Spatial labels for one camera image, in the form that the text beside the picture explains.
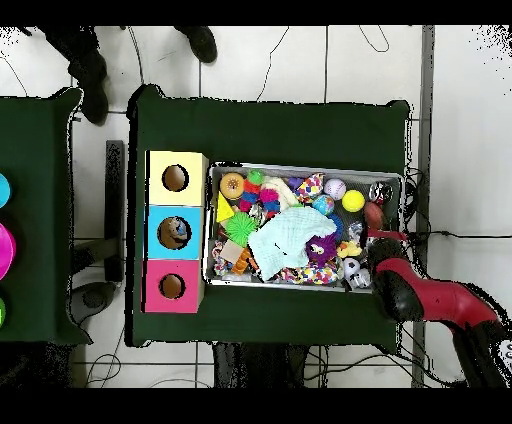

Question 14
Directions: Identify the pink round object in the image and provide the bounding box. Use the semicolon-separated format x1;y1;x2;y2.
0;221;17;281

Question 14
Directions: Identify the purple spiky ball with eyes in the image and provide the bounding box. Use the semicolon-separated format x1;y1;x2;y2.
305;233;339;265

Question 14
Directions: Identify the wire mesh bin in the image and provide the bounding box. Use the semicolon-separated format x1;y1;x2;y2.
202;161;404;295

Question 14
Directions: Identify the black upright panel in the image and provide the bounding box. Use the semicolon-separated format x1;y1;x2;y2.
104;139;126;283

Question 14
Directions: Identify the crushed red silver can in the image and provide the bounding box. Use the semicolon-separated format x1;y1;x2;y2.
368;181;394;204

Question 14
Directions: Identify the dark green side table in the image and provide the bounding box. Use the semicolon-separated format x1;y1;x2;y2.
0;87;93;345

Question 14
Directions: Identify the dark green table cloth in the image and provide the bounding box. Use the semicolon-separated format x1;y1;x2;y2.
126;84;411;353

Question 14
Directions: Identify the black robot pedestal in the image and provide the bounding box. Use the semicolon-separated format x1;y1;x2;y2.
211;342;311;388

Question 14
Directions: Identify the toy burger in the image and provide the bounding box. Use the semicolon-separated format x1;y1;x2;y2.
219;172;246;200

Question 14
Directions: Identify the yellow rubber duck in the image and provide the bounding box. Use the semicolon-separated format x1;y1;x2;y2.
336;240;363;259

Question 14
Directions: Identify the brown toy football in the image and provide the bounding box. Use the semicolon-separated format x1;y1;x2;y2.
363;201;386;230

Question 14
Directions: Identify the yellow ball toy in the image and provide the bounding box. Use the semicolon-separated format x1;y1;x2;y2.
341;189;366;213

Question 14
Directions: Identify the plain green spiky ball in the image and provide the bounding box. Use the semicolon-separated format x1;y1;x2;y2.
224;211;257;246

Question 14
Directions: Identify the white baseball toy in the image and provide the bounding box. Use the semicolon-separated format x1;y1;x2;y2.
323;177;347;201

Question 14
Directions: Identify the wooden box with three holes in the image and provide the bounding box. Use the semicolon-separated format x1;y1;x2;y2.
141;150;209;314

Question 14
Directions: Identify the mint green cloth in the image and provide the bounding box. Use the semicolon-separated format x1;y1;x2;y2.
247;206;338;282

